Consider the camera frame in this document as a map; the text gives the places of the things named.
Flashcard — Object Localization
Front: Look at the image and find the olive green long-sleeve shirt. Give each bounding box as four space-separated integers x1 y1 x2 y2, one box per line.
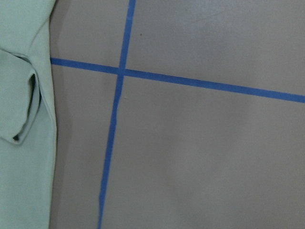
0 0 57 229

